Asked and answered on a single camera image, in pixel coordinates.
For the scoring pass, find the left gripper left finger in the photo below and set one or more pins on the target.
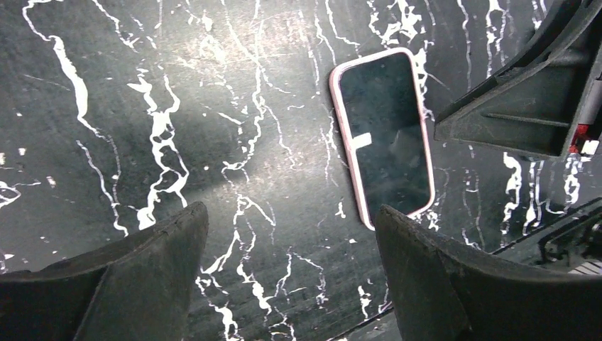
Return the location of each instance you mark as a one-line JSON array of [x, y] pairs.
[[138, 288]]

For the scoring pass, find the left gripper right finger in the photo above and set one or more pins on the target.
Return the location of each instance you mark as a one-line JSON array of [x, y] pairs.
[[442, 289]]

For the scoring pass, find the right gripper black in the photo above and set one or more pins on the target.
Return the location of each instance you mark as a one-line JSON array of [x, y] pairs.
[[546, 101]]

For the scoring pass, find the purple phone black screen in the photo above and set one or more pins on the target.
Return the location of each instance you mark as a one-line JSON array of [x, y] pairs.
[[385, 136]]

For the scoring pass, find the pink phone case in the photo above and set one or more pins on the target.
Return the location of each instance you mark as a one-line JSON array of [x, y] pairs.
[[341, 136]]

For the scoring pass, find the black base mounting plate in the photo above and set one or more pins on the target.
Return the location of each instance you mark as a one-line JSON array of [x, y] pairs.
[[570, 244]]

